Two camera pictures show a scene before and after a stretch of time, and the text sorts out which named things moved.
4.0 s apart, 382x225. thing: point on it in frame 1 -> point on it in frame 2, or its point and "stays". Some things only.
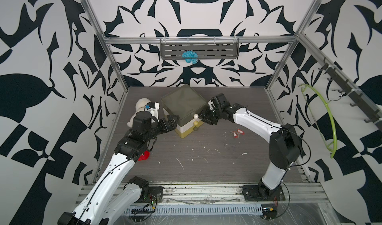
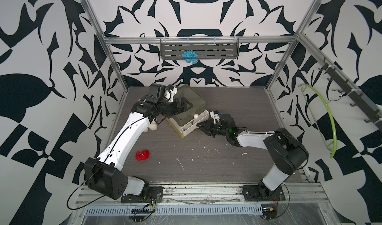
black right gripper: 205,114 -> 208,127
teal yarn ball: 190,56 stays
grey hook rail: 355,95 stays
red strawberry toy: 145,156 stays
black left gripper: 171,125 -> 177,110
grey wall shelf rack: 204,49 stays
